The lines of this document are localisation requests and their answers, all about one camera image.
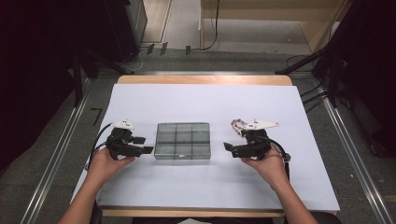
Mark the metal floor rail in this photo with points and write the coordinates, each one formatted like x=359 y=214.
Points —
x=53 y=168
x=355 y=155

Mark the clear plastic compartment box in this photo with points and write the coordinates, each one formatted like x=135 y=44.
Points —
x=183 y=141

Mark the dark curtain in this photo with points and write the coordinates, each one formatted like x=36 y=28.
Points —
x=373 y=62
x=31 y=62

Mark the black stand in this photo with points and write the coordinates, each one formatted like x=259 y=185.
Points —
x=93 y=62
x=323 y=59

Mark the black floor tape strip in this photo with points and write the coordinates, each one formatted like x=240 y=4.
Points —
x=150 y=49
x=188 y=50
x=163 y=48

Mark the person's right hand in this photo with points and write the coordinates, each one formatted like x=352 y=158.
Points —
x=268 y=169

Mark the white table sheet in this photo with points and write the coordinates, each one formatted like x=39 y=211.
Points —
x=199 y=186

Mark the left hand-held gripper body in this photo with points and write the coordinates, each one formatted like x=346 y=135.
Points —
x=122 y=146

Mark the person's left hand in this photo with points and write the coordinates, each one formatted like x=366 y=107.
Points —
x=104 y=165

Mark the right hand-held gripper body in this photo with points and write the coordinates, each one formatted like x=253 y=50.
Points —
x=256 y=144

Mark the person's dark clothing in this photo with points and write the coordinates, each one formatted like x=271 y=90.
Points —
x=162 y=221

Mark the wooden shelf unit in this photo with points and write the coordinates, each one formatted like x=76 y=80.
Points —
x=267 y=12

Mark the wooden table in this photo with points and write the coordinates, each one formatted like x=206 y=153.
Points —
x=202 y=79

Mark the black cabinet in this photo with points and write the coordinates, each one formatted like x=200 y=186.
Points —
x=124 y=28

